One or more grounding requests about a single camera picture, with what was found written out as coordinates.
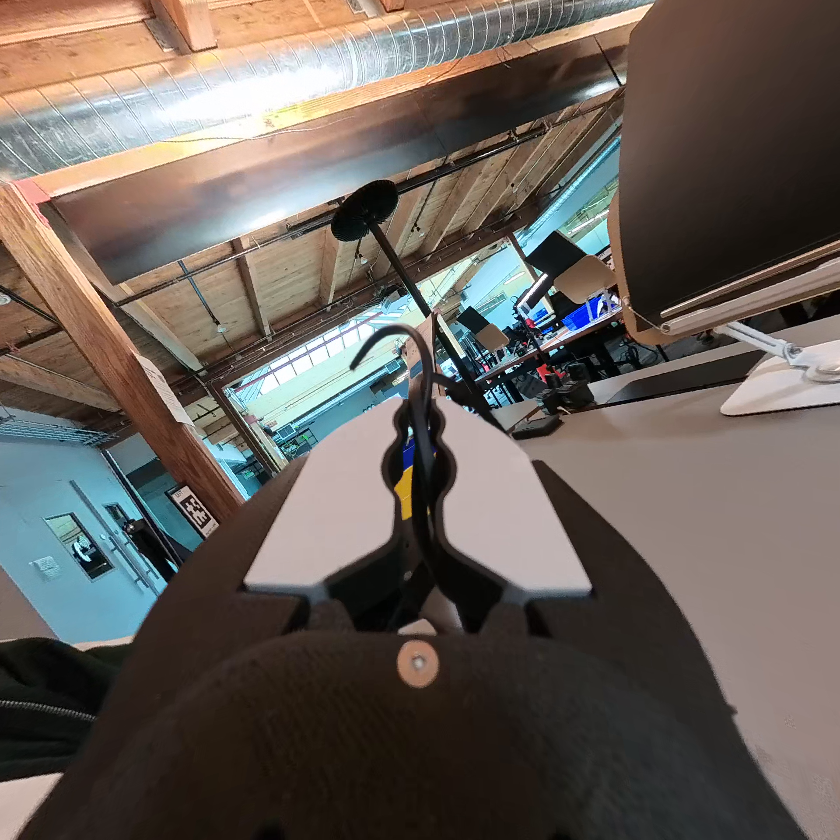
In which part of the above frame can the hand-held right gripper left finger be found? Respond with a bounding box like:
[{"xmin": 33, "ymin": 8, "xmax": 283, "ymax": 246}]
[{"xmin": 243, "ymin": 395, "xmax": 421, "ymax": 601}]

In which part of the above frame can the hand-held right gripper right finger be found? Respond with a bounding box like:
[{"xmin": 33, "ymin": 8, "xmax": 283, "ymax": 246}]
[{"xmin": 430, "ymin": 395, "xmax": 597, "ymax": 608}]

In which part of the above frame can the thin black cable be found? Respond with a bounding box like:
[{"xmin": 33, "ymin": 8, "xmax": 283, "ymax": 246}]
[{"xmin": 350, "ymin": 323, "xmax": 460, "ymax": 595}]

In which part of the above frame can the grey desk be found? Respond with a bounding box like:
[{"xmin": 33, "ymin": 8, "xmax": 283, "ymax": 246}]
[{"xmin": 489, "ymin": 315, "xmax": 840, "ymax": 840}]

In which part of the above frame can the black desk mat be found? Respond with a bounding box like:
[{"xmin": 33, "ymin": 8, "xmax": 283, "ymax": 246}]
[{"xmin": 591, "ymin": 348, "xmax": 769, "ymax": 408}]

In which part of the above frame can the yellow plastic bin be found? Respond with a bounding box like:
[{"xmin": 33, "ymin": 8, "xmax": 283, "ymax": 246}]
[{"xmin": 397, "ymin": 469, "xmax": 431, "ymax": 519}]

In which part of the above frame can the black framed marker sign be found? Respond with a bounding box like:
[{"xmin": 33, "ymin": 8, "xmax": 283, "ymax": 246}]
[{"xmin": 164, "ymin": 484, "xmax": 221, "ymax": 540}]

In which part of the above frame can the long work table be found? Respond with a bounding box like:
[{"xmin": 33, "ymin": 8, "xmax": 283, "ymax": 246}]
[{"xmin": 472, "ymin": 308, "xmax": 624, "ymax": 388}]

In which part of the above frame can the white screen stand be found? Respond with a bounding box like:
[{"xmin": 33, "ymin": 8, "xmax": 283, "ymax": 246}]
[{"xmin": 718, "ymin": 322, "xmax": 840, "ymax": 417}]

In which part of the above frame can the person's dark green jacket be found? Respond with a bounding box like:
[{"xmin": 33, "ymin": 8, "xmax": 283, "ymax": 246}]
[{"xmin": 0, "ymin": 637, "xmax": 132, "ymax": 782}]

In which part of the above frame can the person's white garment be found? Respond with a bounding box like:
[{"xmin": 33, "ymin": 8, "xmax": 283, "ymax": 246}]
[{"xmin": 0, "ymin": 771, "xmax": 63, "ymax": 840}]

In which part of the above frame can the black screen with tan backing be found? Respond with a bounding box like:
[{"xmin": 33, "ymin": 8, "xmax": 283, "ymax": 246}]
[{"xmin": 607, "ymin": 0, "xmax": 840, "ymax": 345}]

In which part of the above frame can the white paper sheet on post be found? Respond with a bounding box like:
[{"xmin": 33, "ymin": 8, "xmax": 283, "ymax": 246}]
[{"xmin": 134, "ymin": 351, "xmax": 198, "ymax": 427}]

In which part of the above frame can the wooden support post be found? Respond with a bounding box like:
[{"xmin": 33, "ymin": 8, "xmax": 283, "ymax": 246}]
[{"xmin": 0, "ymin": 180, "xmax": 247, "ymax": 526}]

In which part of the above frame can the silver metal air duct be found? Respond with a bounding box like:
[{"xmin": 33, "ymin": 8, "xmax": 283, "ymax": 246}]
[{"xmin": 0, "ymin": 0, "xmax": 657, "ymax": 185}]

